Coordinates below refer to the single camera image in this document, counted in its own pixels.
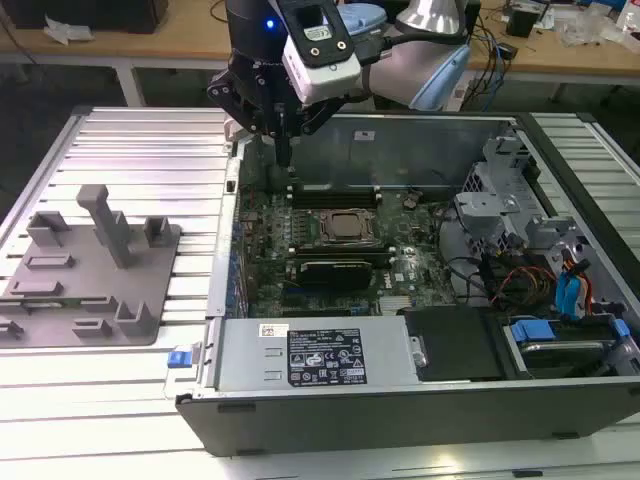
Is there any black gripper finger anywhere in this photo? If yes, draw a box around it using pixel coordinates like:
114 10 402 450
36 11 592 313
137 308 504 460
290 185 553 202
207 69 284 166
282 96 346 166

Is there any green RAM stick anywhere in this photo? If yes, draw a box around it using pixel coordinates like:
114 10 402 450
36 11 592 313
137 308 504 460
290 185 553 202
14 295 112 307

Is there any black RAM slot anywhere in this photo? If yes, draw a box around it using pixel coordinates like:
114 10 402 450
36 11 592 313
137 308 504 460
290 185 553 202
288 242 391 253
291 182 384 197
291 194 384 209

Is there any installed RAM stick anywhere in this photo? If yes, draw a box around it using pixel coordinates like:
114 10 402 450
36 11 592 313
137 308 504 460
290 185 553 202
295 248 396 267

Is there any grey case latch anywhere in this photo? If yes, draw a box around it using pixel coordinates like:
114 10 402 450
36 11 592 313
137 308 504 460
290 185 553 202
223 118 247 147

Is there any wooden desk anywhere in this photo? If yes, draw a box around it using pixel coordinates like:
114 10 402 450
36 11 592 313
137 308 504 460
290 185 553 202
0 0 640 109

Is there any metal CPU socket cover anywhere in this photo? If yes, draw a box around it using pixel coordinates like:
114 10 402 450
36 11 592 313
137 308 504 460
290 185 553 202
319 206 379 244

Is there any large black box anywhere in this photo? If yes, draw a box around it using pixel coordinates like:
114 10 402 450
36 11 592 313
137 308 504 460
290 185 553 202
9 0 166 35

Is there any black graphics card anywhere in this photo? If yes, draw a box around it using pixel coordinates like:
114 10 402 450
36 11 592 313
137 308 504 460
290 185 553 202
284 257 374 292

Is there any crumpled white paper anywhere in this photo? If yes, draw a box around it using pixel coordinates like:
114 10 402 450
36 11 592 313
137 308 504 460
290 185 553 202
43 13 95 46

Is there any green motherboard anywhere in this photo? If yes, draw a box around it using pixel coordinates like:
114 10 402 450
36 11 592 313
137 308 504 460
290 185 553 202
237 187 457 320

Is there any silver drive cage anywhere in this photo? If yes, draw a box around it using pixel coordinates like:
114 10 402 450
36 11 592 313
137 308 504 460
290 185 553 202
453 133 589 266

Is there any small silver heatsink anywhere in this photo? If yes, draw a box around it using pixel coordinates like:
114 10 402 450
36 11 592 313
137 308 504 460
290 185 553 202
379 295 417 315

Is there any grey parts rack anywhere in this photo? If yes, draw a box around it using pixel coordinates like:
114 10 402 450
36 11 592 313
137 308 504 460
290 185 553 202
0 183 184 350

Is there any black power adapter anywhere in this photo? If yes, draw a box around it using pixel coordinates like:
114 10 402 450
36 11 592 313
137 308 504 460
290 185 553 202
505 3 542 37

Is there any silver power supply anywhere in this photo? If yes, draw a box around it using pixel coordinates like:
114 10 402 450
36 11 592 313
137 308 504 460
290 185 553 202
212 315 422 394

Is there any black plastic shroud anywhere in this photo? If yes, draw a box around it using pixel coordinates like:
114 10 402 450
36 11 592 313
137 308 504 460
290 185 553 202
397 305 506 384

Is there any clear plastic bag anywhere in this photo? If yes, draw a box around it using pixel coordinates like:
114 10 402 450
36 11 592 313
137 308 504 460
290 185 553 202
559 7 632 49

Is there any hard disk in blue carrier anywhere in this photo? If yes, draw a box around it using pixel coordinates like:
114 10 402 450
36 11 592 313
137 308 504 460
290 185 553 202
504 319 630 381

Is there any open black PC case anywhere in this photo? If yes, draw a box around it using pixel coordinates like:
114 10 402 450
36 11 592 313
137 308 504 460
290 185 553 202
163 108 640 459

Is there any red and white box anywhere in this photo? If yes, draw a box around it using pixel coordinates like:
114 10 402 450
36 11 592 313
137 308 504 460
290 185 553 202
615 0 640 51

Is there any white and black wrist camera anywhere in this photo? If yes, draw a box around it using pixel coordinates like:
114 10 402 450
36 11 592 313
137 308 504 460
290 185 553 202
281 0 362 105

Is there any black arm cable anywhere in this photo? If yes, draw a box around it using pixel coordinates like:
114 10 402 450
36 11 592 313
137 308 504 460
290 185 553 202
355 19 474 66

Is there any blue cable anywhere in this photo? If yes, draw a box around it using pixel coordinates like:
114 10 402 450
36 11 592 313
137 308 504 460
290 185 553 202
482 27 509 111

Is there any orange red wire bundle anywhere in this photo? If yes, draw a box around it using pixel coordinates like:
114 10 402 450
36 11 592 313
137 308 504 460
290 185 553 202
492 267 556 307

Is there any blue flat wire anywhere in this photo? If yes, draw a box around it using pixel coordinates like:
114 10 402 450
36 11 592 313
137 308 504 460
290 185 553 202
553 269 586 322

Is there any orange flat wire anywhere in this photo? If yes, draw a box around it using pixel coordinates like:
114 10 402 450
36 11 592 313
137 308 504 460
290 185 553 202
560 248 596 316

